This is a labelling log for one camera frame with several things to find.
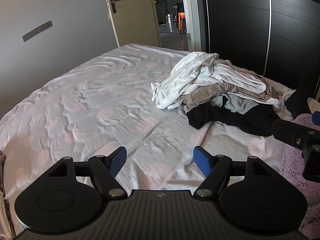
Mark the bed with pink-dotted sheet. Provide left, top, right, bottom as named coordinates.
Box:
left=0, top=43, right=295, bottom=230

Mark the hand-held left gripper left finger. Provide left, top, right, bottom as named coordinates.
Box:
left=37, top=146, right=127, bottom=200

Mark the light grey folded sweater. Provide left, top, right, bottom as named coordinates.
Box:
left=0, top=185, right=16, bottom=240

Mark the white door frame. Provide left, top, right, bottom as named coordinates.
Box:
left=184, top=0, right=209, bottom=53

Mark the black garment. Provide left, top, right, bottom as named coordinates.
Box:
left=186, top=102, right=279, bottom=137

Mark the dark wardrobe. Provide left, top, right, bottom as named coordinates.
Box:
left=204, top=0, right=320, bottom=100

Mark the grey wall strip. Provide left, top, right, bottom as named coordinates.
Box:
left=22, top=20, right=54, bottom=43

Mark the grey waffle-knit garment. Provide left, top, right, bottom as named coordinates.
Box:
left=211, top=92, right=258, bottom=114

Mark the dark door handle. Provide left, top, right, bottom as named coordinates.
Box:
left=108, top=0, right=122, bottom=14

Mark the off-white garment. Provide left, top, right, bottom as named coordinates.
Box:
left=197, top=60, right=267, bottom=95

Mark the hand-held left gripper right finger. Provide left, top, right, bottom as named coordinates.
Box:
left=194, top=146, right=283, bottom=200

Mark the orange stool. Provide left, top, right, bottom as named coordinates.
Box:
left=178, top=12, right=187, bottom=34

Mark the beige door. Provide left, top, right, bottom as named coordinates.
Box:
left=101, top=0, right=162, bottom=48

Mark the potted plant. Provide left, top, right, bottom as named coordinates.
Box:
left=154, top=0, right=167, bottom=25

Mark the purple fluffy rug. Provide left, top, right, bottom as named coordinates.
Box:
left=277, top=113, right=320, bottom=240

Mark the white sweatshirt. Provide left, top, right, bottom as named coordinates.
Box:
left=151, top=51, right=220, bottom=110

